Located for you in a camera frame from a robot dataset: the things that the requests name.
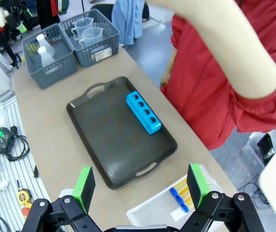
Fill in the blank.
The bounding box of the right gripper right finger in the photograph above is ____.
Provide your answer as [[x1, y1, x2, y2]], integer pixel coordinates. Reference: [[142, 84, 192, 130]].
[[176, 163, 265, 232]]

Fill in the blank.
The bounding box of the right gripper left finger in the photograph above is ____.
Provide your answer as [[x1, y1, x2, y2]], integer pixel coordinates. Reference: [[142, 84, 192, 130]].
[[21, 166, 102, 232]]

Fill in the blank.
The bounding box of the amber tube with blue cap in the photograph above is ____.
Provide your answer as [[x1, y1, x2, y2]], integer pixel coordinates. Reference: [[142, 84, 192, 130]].
[[169, 180, 189, 197], [174, 188, 191, 204], [180, 194, 194, 213]]

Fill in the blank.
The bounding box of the white plastic conical flask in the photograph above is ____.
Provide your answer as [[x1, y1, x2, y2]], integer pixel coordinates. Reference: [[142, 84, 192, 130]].
[[35, 33, 56, 55], [37, 46, 57, 69]]

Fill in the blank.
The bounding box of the clear plastic measuring beaker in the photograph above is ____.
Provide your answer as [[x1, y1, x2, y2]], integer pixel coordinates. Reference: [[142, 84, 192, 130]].
[[71, 17, 94, 39], [78, 26, 104, 48]]

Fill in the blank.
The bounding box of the person's left forearm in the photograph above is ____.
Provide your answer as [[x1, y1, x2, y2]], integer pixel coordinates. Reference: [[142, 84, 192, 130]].
[[145, 0, 276, 100]]

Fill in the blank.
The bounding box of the white plastic basket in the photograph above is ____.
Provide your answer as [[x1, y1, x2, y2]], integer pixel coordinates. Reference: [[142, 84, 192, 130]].
[[125, 165, 224, 232]]

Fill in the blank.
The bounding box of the yellow tape measure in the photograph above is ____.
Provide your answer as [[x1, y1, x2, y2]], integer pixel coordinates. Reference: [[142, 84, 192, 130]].
[[16, 189, 32, 203]]

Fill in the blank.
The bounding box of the dark brown serving tray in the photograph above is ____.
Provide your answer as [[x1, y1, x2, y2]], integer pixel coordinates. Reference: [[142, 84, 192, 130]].
[[66, 76, 178, 190]]

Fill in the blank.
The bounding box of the clear storage box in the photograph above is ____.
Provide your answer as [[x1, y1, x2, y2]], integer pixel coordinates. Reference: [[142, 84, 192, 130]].
[[241, 131, 276, 168]]

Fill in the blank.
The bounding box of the person in red jacket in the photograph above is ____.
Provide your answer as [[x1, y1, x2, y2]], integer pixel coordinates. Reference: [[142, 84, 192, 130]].
[[159, 0, 276, 150]]

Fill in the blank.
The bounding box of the blue test tube rack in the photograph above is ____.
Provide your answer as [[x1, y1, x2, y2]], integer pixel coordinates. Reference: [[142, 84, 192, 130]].
[[125, 91, 162, 135]]

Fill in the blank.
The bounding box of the grey basket without label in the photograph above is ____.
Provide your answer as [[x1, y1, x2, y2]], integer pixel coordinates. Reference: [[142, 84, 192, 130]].
[[22, 23, 78, 89]]

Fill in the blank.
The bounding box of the grey basket with label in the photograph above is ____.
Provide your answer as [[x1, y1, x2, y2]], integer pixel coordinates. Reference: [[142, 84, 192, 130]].
[[59, 9, 120, 68]]

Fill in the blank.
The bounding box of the light blue hanging garment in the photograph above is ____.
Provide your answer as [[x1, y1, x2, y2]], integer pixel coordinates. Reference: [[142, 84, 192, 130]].
[[111, 0, 146, 47]]

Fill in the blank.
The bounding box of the slatted aluminium base plate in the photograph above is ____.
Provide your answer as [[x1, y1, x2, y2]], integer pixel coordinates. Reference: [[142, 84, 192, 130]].
[[0, 95, 53, 232]]

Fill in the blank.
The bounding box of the black coiled cable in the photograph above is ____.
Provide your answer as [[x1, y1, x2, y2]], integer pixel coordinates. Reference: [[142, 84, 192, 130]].
[[0, 125, 30, 162]]

